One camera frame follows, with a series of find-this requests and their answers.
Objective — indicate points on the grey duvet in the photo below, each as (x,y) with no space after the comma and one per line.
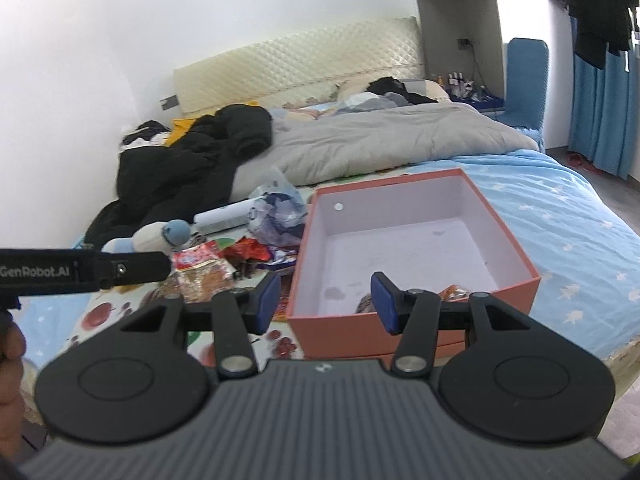
(363,143)

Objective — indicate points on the blue purple snack packet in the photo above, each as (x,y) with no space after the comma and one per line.
(282,259)

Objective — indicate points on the red snack wrapper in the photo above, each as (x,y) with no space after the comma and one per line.
(244,255)

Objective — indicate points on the white blue bird plush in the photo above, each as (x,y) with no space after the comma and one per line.
(165,237)

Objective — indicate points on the white cylindrical tube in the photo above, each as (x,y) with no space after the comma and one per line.
(224,218)

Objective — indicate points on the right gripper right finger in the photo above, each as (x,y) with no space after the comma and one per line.
(417,317)

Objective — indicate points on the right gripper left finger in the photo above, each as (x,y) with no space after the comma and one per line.
(231,316)

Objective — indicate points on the pillow with dark clothes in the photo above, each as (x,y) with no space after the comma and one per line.
(359,95)

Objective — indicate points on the grey bedside shelf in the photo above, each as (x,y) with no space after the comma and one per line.
(463,36)

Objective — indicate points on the person's left hand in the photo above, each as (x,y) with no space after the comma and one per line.
(13,348)

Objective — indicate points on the clear blue plastic bag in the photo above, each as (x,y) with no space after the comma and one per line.
(279,212)

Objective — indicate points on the black jacket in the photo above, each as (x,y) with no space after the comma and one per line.
(194,174)

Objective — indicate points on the red white snack packet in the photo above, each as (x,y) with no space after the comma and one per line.
(198,273)

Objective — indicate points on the cream quilted headboard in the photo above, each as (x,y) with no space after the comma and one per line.
(302,69)

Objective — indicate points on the orange cardboard box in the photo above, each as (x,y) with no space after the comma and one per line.
(428,231)

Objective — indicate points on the blue curtain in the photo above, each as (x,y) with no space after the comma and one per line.
(604,127)

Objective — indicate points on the blue chair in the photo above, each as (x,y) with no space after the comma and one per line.
(527,71)

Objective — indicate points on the orange snack packet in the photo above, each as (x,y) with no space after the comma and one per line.
(452,292)

